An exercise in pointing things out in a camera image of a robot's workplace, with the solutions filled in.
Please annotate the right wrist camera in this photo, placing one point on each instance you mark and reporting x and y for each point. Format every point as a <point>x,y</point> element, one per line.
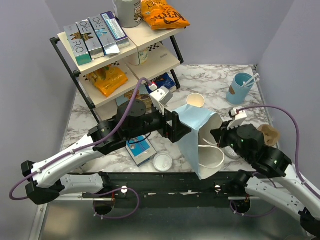
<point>238,116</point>

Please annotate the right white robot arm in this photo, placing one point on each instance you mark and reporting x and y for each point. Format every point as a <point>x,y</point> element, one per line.
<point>272,163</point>

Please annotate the silver R.O carton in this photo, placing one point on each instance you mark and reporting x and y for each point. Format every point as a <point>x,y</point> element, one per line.
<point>90,38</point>

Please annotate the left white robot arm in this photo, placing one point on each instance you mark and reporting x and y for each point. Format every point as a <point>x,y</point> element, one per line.
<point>53,177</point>

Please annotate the white bowl on shelf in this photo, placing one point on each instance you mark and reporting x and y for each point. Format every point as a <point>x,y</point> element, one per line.
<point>139,58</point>

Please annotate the orange chip bag top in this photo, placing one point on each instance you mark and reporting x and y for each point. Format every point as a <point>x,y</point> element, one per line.
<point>159,15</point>

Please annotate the blue cup with stirrers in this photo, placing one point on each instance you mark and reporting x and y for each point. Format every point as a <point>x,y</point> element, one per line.
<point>237,90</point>

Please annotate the blue chip bag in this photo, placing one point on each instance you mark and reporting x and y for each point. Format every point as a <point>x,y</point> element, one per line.
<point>165,81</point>

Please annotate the grey printed mug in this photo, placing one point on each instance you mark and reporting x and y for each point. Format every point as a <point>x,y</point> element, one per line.
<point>128,12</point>

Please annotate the stack of white lids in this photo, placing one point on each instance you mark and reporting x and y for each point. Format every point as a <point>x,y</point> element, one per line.
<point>162,162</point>

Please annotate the blue razor package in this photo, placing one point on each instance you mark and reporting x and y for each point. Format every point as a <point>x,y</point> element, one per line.
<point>140,150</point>

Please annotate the brown and blue snack bag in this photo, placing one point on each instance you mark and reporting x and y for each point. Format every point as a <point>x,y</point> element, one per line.
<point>142,95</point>

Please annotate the black and cream shelf rack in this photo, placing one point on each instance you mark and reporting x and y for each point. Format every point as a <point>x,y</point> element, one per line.
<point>163,56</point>

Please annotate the blue R.O carton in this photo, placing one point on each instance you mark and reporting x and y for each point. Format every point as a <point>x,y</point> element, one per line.
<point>104,35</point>

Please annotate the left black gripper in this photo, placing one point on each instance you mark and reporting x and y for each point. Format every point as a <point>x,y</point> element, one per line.
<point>178,130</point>

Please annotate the light blue paper bag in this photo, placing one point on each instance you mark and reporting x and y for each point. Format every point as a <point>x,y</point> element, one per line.
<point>199,147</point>

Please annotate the yellow snack bag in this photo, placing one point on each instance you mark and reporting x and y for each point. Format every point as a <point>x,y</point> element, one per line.
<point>107,79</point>

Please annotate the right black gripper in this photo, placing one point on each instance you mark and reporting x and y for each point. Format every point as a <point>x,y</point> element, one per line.
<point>220,134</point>

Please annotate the stack of paper cups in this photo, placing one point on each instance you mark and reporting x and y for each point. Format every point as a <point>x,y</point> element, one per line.
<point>196,100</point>

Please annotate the teal R.O carton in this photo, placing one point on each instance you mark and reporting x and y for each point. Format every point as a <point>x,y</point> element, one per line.
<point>77,44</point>

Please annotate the brown cardboard cup carrier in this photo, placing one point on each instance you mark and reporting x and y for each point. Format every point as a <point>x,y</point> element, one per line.
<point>271,134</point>

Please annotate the purple and white box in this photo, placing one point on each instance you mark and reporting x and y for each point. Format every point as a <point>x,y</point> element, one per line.
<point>116,30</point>

